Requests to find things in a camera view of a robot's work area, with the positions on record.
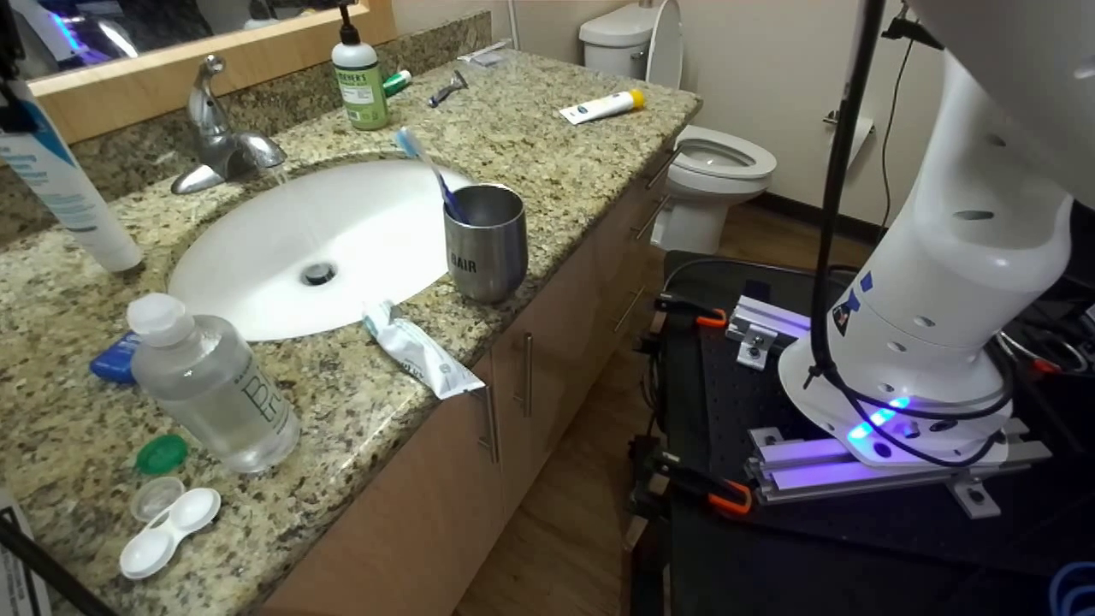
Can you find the white toilet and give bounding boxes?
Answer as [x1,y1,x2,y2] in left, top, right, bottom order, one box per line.
[574,0,781,257]

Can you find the blue cable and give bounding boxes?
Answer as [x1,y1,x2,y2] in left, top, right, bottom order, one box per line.
[1045,556,1095,616]

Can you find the white and blue tube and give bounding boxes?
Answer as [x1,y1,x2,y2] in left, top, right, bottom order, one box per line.
[0,77,152,276]

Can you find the orange black clamp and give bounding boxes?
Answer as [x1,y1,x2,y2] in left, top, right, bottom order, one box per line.
[654,289,733,334]
[629,442,761,524]

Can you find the black wall cable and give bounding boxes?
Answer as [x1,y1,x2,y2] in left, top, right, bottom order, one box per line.
[873,0,953,226]

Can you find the white contact lens case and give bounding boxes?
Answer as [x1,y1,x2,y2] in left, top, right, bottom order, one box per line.
[117,486,226,585]

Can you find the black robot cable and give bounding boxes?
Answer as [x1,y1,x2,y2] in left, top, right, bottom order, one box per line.
[800,0,1021,473]

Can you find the blue dental floss container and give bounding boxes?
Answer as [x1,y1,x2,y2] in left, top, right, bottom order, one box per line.
[88,328,148,389]

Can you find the aluminium base mount rails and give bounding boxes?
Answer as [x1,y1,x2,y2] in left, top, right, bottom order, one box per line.
[729,289,1054,524]

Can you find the stainless steel cup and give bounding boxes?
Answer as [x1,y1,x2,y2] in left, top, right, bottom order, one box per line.
[441,186,531,308]

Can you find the green soap pump bottle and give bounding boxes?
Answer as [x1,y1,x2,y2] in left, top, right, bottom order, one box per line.
[329,0,394,133]

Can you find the green round cap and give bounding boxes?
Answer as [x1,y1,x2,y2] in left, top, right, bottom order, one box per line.
[133,430,191,480]

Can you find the white sink basin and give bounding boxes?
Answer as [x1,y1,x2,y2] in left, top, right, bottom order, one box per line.
[165,153,478,345]

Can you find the clear plastic bottle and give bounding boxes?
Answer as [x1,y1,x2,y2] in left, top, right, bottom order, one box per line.
[123,289,305,480]

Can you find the black cart table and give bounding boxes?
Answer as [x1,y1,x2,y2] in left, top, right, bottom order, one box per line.
[629,251,1095,616]

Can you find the dark razor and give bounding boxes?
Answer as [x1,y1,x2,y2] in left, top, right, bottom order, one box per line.
[428,68,474,114]

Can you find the blue toothbrush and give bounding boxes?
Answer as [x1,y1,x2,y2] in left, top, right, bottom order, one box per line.
[394,125,474,226]

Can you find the metal cabinet door handle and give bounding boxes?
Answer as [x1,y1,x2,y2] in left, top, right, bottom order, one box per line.
[484,386,506,465]

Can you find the black rod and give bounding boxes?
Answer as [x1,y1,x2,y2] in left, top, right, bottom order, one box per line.
[0,505,117,616]

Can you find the crumpled white toothpaste tube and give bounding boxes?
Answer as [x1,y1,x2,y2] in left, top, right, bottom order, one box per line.
[361,301,491,403]

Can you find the wood framed mirror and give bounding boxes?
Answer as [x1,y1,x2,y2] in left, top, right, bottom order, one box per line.
[21,0,396,148]

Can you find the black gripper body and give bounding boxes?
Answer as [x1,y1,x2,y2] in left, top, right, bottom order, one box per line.
[0,0,29,86]

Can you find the white tube with yellow cap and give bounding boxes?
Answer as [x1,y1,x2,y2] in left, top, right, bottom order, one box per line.
[559,86,651,125]

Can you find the white paper sheet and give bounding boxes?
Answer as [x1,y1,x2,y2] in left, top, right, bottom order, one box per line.
[0,488,55,616]

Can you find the clear plastic package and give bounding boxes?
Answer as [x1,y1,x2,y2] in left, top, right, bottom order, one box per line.
[459,37,517,70]

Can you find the clear round cap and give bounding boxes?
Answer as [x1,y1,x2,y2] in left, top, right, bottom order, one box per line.
[128,474,185,527]

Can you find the chrome faucet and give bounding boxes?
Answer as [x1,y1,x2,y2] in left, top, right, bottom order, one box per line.
[167,52,290,197]

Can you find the wooden vanity cabinet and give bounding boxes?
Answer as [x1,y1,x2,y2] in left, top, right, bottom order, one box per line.
[254,148,688,616]

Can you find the toilet paper roll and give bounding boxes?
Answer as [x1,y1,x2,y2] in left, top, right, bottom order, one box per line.
[821,105,879,179]

